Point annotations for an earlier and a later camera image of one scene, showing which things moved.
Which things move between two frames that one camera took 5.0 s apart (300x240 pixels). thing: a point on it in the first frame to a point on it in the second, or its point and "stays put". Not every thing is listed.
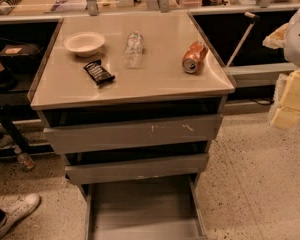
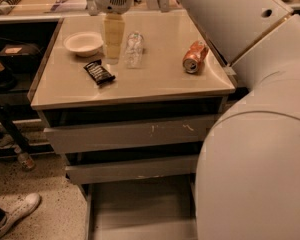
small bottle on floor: [24, 160] stays put
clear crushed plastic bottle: [134, 50] stays put
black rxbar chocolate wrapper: [98, 73] stays put
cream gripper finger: [291, 99] to [114, 0]
